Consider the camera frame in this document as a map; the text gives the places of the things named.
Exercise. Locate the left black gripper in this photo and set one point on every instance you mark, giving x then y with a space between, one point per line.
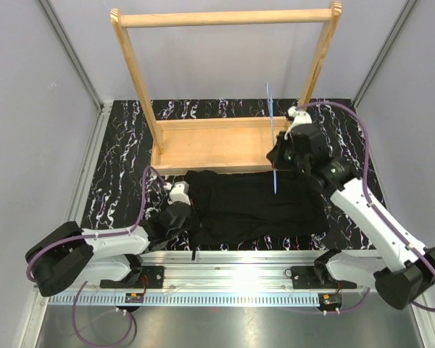
186 227

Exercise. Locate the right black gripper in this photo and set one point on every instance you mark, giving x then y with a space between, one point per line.
283 139

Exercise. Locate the black trousers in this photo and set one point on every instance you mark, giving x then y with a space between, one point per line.
231 209

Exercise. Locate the light blue wire hanger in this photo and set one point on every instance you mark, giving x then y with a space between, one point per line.
272 129

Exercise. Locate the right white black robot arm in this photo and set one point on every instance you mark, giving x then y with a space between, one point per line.
406 268

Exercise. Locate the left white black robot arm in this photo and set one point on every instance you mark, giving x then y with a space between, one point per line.
70 255

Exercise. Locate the wooden clothes rack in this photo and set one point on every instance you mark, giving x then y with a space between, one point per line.
221 55

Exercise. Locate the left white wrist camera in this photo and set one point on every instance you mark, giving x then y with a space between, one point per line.
178 192

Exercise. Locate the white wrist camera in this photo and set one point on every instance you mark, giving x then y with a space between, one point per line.
178 192
297 117

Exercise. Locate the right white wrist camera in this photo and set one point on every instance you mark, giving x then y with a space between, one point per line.
297 117

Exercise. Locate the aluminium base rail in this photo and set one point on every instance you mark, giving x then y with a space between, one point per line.
238 269

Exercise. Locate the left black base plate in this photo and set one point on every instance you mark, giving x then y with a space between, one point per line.
151 277

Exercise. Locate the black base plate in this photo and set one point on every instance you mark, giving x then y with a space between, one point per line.
151 277
304 277

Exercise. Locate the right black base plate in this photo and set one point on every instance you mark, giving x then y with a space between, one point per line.
304 277

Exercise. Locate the left aluminium frame post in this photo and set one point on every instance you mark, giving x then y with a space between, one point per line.
56 25

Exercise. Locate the aluminium frame post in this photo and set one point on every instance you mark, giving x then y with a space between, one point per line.
394 33
56 25

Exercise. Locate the slotted grey cable duct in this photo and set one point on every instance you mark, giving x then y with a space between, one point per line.
196 299

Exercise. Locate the right aluminium frame post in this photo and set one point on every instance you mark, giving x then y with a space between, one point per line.
394 33

